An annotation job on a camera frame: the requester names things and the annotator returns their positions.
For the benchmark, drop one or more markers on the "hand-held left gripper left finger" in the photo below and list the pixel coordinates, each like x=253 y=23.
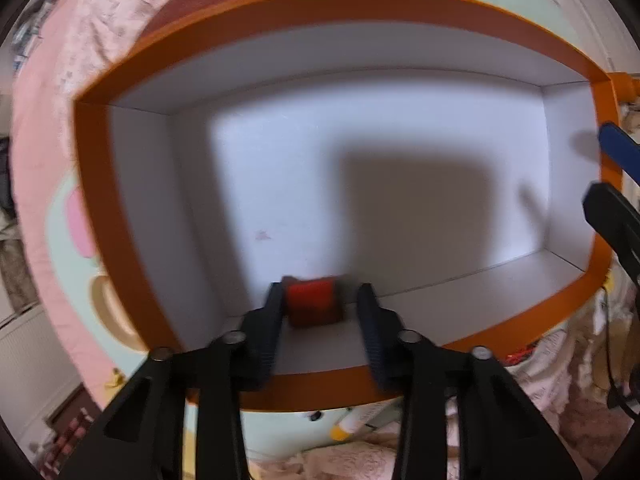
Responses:
x=267 y=330

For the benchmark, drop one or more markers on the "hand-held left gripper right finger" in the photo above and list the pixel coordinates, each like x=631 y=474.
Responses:
x=372 y=340

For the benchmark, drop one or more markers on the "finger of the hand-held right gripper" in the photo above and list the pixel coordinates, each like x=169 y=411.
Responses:
x=620 y=147
x=612 y=220

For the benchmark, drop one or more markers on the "small red box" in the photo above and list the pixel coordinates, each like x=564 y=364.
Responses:
x=312 y=300

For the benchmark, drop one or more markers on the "white tube with orange cap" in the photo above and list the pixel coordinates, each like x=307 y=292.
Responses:
x=357 y=420

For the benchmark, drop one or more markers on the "orange cardboard box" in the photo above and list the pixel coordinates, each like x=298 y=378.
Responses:
x=350 y=160

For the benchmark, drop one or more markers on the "mint green bed tray table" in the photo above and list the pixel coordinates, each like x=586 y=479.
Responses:
x=65 y=270

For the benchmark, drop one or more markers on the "dark brown furniture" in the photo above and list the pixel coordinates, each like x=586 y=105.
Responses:
x=70 y=420

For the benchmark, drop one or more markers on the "pink bed sheet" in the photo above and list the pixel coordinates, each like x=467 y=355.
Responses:
x=45 y=125

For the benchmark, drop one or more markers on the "blue and white clothes pile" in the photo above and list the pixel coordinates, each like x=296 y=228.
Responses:
x=30 y=30

